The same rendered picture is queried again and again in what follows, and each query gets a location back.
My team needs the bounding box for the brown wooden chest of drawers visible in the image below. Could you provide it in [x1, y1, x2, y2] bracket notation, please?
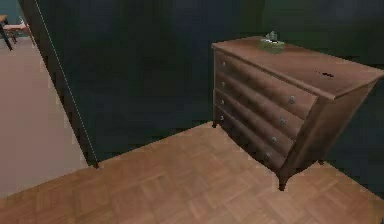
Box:
[211, 35, 384, 192]

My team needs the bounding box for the green tissue box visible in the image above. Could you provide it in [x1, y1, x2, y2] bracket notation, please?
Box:
[259, 30, 286, 55]

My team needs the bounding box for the brown wooden chair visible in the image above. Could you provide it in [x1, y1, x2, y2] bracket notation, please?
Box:
[3, 15, 36, 47]

